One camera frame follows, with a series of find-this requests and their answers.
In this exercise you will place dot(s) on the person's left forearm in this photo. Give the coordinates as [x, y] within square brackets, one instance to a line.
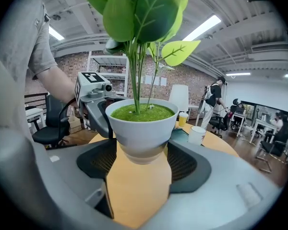
[57, 83]

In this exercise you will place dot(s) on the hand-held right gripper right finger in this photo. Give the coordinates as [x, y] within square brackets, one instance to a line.
[225, 195]

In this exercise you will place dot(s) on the black swivel office chair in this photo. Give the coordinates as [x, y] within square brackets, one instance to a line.
[218, 124]

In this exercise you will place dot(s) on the white paper sheet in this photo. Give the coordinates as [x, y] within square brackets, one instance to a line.
[156, 80]
[148, 79]
[163, 81]

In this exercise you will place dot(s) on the black cantilever chair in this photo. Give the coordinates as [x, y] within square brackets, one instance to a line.
[278, 140]

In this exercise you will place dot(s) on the black armrest office chair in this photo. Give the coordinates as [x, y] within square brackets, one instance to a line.
[52, 128]

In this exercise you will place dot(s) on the person's grey shirt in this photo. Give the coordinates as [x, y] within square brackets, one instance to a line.
[19, 44]

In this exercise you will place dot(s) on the yellow drink cup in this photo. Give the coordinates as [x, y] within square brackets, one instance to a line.
[183, 120]

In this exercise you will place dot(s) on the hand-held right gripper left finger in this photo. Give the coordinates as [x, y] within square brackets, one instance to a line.
[69, 159]

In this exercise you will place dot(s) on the cardboard box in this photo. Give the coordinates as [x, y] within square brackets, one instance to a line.
[75, 124]

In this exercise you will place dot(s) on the white office desk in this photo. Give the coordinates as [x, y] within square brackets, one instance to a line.
[238, 116]
[262, 123]

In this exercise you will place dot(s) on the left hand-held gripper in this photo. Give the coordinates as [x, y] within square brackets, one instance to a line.
[86, 87]

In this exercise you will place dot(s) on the white metal shelf rack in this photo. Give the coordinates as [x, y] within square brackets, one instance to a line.
[110, 60]

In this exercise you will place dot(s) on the white side desk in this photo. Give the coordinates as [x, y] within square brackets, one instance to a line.
[34, 112]

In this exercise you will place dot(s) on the black metal railing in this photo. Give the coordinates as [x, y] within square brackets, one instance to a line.
[36, 95]

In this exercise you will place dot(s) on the green plant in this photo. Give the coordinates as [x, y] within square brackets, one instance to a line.
[141, 128]

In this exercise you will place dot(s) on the white mug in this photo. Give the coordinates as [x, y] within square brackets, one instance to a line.
[196, 135]

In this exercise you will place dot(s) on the white shade table lamp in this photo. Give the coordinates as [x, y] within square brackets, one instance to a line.
[178, 97]

